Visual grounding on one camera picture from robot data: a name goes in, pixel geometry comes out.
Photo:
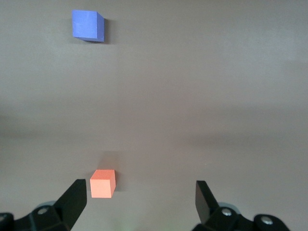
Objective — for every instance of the orange foam block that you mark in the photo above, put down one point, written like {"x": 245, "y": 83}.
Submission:
{"x": 101, "y": 187}

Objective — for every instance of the purple foam block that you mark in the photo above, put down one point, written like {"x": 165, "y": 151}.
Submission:
{"x": 85, "y": 24}

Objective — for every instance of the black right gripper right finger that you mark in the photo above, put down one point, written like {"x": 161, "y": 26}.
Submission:
{"x": 205, "y": 207}

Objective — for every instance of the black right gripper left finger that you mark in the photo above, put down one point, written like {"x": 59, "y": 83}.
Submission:
{"x": 71, "y": 204}

